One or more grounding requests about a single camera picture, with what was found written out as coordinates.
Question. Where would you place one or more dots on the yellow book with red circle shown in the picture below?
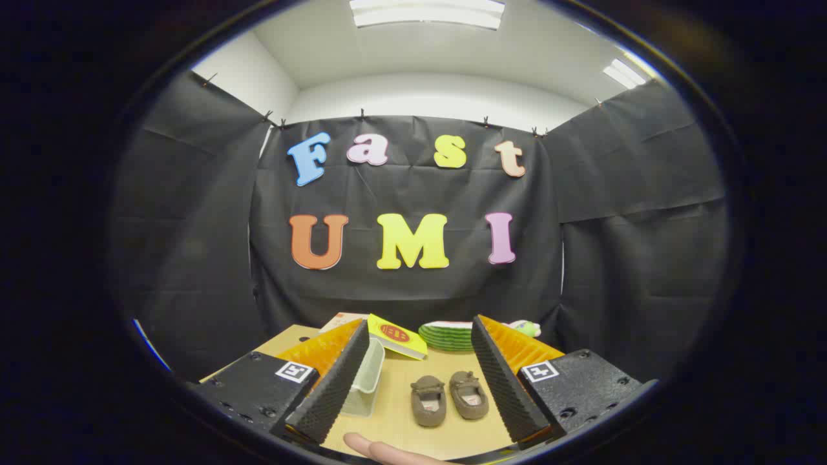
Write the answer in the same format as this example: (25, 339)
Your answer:
(397, 336)

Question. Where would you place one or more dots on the brown fuzzy shoe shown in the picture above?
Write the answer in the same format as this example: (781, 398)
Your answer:
(428, 400)
(468, 394)

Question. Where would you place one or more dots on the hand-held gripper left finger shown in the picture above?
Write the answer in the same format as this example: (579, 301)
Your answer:
(333, 387)

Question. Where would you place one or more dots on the watermelon slice plush toy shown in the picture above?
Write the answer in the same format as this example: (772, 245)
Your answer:
(446, 337)

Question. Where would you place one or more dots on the pink and green plush toy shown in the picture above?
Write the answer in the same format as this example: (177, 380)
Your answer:
(526, 328)

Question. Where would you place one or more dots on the large ceiling light panel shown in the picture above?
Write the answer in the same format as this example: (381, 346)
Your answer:
(426, 13)

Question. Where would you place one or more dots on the small ceiling light panel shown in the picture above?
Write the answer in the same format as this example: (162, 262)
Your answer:
(623, 73)

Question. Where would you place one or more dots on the beige book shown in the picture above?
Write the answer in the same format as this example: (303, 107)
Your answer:
(345, 318)

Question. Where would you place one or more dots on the pale green fabric storage box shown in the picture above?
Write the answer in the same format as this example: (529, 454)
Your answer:
(368, 374)

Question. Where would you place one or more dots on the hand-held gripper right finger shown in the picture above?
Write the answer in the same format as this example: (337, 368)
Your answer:
(507, 387)

